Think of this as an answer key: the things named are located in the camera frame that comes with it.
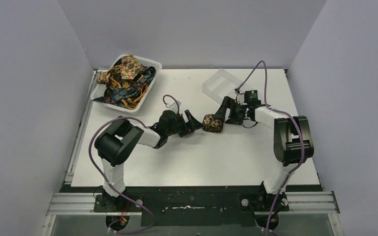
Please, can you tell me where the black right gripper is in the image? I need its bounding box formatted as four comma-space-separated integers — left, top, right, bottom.
213, 96, 248, 125

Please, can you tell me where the brown floral tie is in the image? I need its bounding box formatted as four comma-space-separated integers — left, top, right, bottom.
202, 114, 224, 133

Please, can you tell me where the clear compartment tray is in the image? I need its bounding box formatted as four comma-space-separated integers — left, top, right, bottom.
202, 69, 244, 104

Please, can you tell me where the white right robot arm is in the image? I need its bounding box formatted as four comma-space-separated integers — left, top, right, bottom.
203, 89, 314, 195

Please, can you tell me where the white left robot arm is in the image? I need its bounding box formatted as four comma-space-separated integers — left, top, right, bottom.
88, 110, 203, 211

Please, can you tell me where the yellow striped tie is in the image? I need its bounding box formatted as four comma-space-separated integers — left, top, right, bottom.
102, 77, 153, 110

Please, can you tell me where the dark blue patterned tie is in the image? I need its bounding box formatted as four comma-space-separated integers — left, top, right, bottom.
98, 66, 157, 109

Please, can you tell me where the orange paisley tie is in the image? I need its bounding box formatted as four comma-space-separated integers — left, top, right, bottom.
97, 54, 146, 89

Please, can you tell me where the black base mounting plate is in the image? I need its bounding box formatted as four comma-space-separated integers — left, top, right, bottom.
93, 185, 289, 230

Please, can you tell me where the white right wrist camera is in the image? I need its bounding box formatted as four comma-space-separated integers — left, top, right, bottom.
235, 93, 246, 105

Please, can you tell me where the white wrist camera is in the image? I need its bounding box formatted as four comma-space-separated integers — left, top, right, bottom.
165, 101, 181, 114
235, 93, 246, 105

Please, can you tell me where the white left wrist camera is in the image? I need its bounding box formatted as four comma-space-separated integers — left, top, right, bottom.
165, 101, 181, 114

